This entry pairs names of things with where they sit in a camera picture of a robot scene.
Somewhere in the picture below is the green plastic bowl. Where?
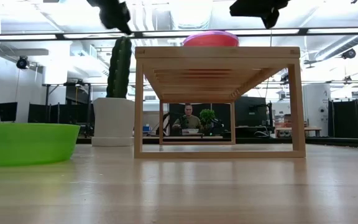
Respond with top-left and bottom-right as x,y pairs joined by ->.
0,122 -> 81,167

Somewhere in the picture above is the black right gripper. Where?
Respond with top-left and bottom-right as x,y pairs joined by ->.
229,0 -> 291,29

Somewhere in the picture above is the black ceiling spotlight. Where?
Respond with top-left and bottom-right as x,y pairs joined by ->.
16,55 -> 30,70
341,48 -> 357,60

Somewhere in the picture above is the black partition screen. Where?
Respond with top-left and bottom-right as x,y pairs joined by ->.
327,99 -> 358,139
27,102 -> 94,125

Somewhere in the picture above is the green cactus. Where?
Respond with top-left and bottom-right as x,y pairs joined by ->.
106,36 -> 133,100

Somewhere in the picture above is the wooden bench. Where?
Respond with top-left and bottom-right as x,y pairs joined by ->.
275,126 -> 323,138

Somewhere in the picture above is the slatted wooden shelf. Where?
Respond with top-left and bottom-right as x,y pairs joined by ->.
134,45 -> 306,159

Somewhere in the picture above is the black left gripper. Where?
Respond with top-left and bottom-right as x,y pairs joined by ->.
86,0 -> 133,35

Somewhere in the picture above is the large black monitor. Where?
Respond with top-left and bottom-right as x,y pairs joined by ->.
234,96 -> 273,138

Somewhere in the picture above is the purple plastic bowl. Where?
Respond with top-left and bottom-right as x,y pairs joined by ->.
182,30 -> 240,47

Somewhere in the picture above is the small green potted plant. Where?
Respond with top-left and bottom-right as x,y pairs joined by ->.
199,108 -> 216,129

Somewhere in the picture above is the red plastic bowl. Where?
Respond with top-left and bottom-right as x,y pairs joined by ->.
185,33 -> 238,47

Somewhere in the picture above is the white hexagonal plant pot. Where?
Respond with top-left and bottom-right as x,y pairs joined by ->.
91,97 -> 135,147

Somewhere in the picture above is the white column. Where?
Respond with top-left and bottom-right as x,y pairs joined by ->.
303,83 -> 332,138

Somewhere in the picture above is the person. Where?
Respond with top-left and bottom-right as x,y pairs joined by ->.
172,104 -> 203,132

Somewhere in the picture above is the small black monitor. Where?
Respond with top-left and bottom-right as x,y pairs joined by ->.
0,101 -> 19,123

